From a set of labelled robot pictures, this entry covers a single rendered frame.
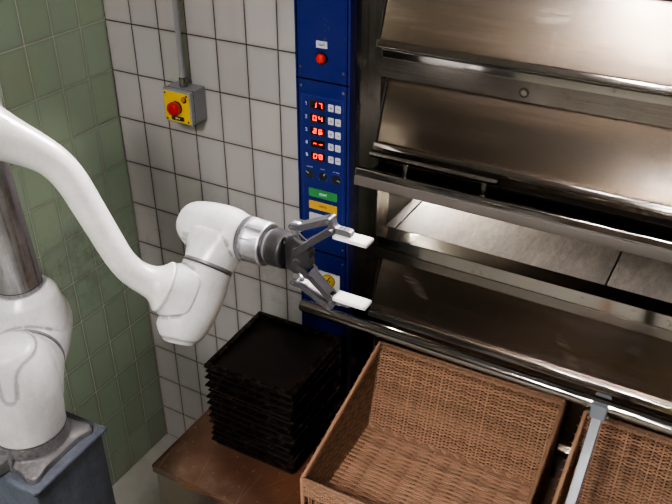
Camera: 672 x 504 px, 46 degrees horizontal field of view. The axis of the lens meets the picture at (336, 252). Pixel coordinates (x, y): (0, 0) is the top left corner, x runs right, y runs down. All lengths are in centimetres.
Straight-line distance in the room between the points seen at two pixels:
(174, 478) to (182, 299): 92
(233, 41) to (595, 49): 95
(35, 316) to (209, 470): 76
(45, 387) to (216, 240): 48
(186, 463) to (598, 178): 136
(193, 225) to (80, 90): 96
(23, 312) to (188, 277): 45
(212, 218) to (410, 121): 65
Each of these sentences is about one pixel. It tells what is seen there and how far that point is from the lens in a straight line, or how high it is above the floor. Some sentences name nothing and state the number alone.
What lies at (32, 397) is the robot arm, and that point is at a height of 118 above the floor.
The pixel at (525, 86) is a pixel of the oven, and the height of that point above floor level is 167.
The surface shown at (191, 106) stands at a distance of 226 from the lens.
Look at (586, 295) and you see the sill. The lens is 202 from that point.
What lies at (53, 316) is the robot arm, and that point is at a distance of 186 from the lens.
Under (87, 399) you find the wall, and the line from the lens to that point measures 283.
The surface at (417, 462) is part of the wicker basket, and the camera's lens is 232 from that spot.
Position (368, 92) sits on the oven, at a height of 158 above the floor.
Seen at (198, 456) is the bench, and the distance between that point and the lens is 237.
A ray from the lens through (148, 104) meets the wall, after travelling 247.
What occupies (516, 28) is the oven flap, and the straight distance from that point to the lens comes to 181.
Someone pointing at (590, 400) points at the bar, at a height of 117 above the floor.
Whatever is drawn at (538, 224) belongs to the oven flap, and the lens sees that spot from 179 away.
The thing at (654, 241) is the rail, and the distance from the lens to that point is 175.
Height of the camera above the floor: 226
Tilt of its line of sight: 31 degrees down
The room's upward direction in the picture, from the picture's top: straight up
